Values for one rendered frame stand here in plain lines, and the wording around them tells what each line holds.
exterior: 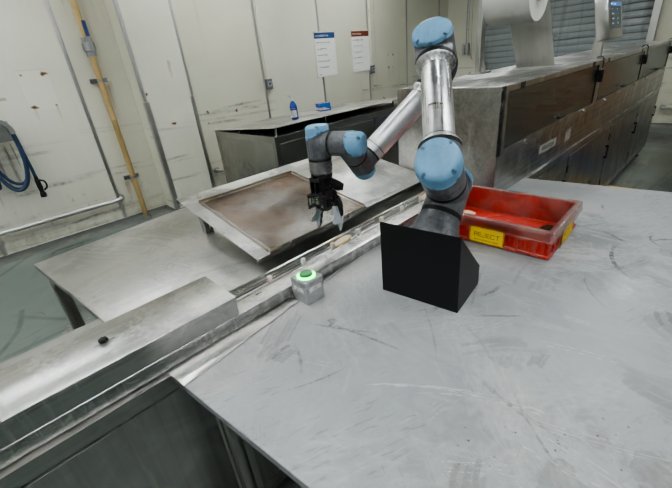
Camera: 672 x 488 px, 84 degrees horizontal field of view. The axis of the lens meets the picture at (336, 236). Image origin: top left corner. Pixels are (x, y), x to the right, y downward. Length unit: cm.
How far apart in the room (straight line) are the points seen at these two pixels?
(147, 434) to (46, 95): 391
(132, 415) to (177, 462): 23
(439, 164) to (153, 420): 94
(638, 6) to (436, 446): 762
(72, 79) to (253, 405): 416
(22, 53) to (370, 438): 439
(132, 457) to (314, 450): 52
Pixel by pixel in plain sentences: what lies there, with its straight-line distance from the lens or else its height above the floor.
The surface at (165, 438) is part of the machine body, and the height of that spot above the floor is 64.
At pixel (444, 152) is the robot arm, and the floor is 123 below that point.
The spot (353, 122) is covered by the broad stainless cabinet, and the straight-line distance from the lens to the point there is 375.
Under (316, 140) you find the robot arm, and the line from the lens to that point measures 117.
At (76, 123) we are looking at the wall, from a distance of 469.
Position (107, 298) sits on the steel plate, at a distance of 147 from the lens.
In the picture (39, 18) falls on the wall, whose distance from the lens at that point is 472.
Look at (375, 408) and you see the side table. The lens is 83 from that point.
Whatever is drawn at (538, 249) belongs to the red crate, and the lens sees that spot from 136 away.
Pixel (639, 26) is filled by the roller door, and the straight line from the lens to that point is 798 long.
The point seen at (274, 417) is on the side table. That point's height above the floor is 82.
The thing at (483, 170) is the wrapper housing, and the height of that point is 95.
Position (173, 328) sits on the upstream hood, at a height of 92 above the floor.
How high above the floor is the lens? 146
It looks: 25 degrees down
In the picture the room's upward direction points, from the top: 6 degrees counter-clockwise
